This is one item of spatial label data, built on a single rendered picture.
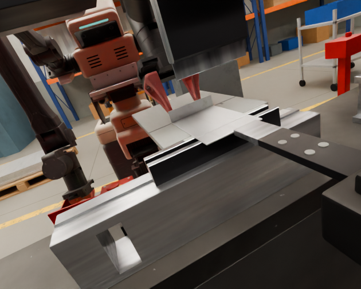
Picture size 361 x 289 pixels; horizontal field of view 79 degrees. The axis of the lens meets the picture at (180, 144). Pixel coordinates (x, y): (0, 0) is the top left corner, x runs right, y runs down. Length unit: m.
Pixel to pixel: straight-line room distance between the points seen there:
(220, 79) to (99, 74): 2.13
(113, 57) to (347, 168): 1.02
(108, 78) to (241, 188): 0.88
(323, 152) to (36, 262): 0.43
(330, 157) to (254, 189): 0.15
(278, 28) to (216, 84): 5.62
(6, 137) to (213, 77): 4.73
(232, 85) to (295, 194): 2.77
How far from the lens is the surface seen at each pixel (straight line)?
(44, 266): 0.44
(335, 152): 0.22
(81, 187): 0.70
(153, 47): 0.41
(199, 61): 0.28
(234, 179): 0.31
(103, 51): 1.10
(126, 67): 1.08
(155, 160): 0.27
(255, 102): 0.38
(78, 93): 7.06
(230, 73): 3.06
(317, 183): 0.39
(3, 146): 6.23
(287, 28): 8.61
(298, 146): 0.23
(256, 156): 0.32
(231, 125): 0.30
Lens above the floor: 1.12
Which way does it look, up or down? 24 degrees down
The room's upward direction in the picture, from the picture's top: 18 degrees counter-clockwise
